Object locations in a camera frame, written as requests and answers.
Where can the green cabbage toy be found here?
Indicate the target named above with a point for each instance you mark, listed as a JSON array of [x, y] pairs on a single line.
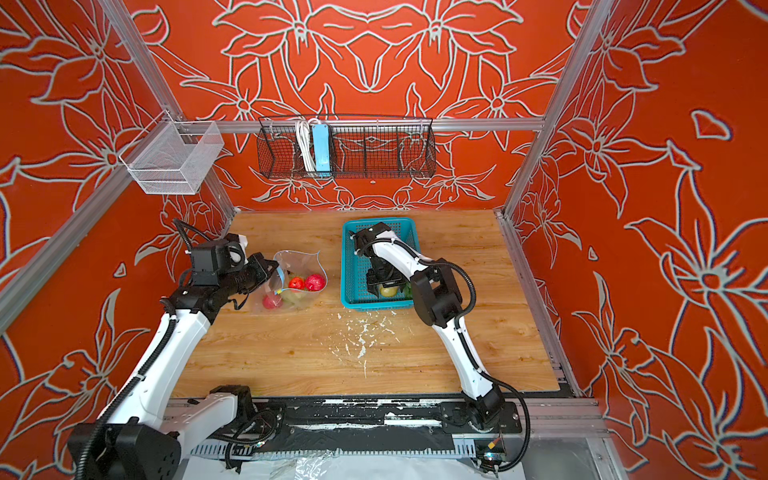
[[294, 298]]

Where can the yellow orange pepper toy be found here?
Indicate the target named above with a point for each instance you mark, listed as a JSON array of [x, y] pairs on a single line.
[[297, 283]]

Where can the teal plastic perforated basket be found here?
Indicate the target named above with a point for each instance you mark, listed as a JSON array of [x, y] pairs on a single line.
[[353, 287]]

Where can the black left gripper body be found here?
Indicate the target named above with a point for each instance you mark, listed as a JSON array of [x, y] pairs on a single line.
[[246, 277]]

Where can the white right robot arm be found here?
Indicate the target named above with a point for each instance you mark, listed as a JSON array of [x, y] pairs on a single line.
[[443, 295]]

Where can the yellow green potato toy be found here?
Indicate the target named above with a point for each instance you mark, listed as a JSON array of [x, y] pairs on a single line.
[[389, 291]]

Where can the clear plastic wall bin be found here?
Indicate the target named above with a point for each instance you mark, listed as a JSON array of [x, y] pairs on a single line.
[[169, 162]]

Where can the aluminium frame rail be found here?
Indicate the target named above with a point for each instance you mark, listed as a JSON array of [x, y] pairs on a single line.
[[439, 125]]

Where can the black wire wall basket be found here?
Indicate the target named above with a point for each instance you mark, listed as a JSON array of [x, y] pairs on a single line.
[[355, 152]]

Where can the light blue flat box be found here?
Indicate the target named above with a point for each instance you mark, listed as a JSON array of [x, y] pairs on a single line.
[[321, 143]]

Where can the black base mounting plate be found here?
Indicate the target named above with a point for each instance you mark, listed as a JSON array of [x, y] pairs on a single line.
[[450, 415]]

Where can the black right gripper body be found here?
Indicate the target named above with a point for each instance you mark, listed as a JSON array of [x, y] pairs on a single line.
[[382, 274]]

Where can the red round fruit toy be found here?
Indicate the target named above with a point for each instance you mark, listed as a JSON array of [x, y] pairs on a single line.
[[315, 282]]

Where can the clear zip top bag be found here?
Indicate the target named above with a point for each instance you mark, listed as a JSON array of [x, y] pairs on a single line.
[[290, 263]]

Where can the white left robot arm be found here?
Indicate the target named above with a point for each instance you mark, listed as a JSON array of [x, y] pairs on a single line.
[[131, 438]]

